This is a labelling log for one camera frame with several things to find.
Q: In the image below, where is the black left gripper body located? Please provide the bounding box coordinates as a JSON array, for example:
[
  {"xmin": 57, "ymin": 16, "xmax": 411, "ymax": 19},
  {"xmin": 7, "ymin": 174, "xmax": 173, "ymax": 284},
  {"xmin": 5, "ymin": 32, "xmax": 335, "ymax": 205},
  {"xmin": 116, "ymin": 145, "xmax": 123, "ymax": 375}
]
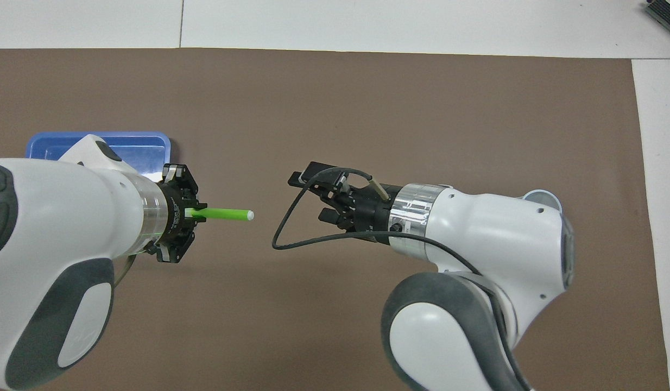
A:
[{"xmin": 153, "ymin": 182, "xmax": 194, "ymax": 256}]

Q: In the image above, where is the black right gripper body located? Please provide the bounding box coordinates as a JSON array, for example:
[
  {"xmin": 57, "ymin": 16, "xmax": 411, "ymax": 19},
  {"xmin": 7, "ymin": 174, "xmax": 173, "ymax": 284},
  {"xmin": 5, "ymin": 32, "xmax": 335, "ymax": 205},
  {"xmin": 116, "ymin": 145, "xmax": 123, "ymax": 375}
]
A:
[{"xmin": 335, "ymin": 185, "xmax": 403, "ymax": 245}]

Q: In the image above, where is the green marker pen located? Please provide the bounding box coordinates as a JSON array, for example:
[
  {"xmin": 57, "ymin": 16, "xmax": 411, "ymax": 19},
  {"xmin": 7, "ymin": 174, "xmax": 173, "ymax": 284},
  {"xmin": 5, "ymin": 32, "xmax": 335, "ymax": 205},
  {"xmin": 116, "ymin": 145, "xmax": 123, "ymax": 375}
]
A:
[{"xmin": 186, "ymin": 207, "xmax": 255, "ymax": 222}]

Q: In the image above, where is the blue plastic tray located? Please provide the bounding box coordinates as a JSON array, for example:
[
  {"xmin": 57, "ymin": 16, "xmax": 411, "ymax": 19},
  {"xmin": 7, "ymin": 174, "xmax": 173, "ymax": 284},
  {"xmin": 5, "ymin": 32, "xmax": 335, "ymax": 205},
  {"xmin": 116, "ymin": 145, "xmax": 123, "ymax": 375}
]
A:
[{"xmin": 26, "ymin": 131, "xmax": 172, "ymax": 182}]

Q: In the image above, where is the brown table mat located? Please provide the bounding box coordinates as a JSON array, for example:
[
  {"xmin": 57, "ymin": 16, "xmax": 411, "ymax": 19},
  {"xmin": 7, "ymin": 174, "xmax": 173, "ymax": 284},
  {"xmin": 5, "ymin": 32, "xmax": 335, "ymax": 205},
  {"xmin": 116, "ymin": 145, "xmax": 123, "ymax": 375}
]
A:
[{"xmin": 0, "ymin": 48, "xmax": 670, "ymax": 391}]

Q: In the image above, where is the translucent plastic cup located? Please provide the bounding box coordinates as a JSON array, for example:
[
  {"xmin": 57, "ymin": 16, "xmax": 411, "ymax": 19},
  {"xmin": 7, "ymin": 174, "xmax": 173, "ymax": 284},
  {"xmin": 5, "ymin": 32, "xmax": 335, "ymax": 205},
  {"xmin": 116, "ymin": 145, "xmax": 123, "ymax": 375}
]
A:
[{"xmin": 522, "ymin": 190, "xmax": 562, "ymax": 212}]

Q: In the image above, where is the grey striped device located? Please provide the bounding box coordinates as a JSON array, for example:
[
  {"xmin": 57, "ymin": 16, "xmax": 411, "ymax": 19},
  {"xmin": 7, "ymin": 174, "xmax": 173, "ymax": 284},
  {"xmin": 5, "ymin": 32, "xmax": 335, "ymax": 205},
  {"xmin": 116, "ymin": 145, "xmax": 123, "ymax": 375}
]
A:
[{"xmin": 643, "ymin": 0, "xmax": 670, "ymax": 30}]

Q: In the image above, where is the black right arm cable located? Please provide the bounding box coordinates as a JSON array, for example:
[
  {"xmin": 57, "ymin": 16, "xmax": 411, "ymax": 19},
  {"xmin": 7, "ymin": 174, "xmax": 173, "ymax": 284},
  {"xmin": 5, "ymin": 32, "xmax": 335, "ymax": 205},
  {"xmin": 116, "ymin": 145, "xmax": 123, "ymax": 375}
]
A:
[{"xmin": 271, "ymin": 167, "xmax": 531, "ymax": 391}]

